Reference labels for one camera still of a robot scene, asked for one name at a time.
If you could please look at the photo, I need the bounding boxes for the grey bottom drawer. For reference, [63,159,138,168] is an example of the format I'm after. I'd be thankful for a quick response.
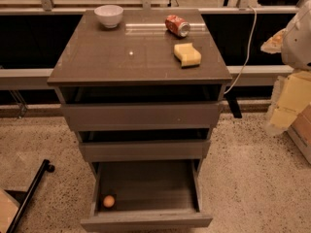
[81,160,212,233]

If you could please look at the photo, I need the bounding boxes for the red soda can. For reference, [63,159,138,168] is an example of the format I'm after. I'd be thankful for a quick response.
[165,15,190,38]

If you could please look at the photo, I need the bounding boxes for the grey top drawer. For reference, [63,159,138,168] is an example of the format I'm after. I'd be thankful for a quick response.
[61,84,221,131]

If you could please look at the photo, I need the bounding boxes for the grey drawer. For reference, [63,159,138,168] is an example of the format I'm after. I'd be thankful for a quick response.
[61,84,221,131]
[79,129,210,162]
[81,160,212,233]

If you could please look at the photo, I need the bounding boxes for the grey middle drawer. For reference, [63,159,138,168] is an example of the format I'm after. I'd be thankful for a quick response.
[79,129,210,162]

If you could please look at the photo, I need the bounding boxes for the white cable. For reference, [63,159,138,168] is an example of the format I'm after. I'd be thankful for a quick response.
[223,5,258,95]

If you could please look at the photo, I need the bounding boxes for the black metal bar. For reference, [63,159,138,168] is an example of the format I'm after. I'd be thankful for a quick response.
[5,159,55,233]

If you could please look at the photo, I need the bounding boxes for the yellow sponge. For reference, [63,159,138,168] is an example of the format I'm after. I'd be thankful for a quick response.
[174,43,201,67]

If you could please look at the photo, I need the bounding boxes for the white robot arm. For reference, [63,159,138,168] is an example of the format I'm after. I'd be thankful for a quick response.
[260,1,311,71]

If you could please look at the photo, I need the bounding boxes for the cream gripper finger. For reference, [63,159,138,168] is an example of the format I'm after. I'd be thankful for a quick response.
[260,29,286,54]

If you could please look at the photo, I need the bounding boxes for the orange fruit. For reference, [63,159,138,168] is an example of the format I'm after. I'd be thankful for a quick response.
[103,195,115,208]

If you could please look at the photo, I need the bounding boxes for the black table leg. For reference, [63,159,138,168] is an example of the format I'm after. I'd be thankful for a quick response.
[225,91,242,118]

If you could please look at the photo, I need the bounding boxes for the white ceramic bowl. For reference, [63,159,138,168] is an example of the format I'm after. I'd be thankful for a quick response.
[94,5,123,28]

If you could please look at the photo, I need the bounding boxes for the grey drawer cabinet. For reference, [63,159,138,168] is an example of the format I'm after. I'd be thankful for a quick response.
[47,8,233,180]

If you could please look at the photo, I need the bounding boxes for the cardboard box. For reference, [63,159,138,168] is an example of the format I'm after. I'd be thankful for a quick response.
[288,104,311,164]

